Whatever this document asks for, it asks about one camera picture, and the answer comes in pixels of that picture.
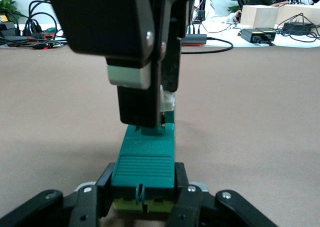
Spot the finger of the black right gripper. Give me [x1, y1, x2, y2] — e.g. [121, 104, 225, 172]
[161, 0, 196, 93]
[44, 0, 167, 128]

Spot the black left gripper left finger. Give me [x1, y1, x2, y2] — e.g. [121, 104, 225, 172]
[68, 162, 116, 227]

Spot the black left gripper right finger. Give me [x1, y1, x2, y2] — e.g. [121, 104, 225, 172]
[166, 162, 203, 227]

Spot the green load switch white handle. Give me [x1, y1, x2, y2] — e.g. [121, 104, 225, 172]
[109, 85, 177, 215]

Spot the grey USB hub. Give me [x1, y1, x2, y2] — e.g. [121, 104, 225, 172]
[181, 33, 208, 47]

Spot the orange black tool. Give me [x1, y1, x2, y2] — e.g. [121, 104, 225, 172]
[24, 30, 68, 49]

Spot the person in white shirt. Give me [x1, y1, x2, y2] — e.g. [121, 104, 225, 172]
[193, 0, 242, 24]

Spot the black adapter yellow label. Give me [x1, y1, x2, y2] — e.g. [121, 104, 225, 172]
[240, 28, 263, 43]
[256, 27, 277, 42]

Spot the small black device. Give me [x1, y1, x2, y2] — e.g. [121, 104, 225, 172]
[0, 21, 17, 38]

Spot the black looped hub cable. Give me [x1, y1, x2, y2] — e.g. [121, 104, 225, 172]
[181, 36, 234, 55]

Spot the black charger with tangled cable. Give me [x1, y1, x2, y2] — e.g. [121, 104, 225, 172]
[277, 13, 320, 42]

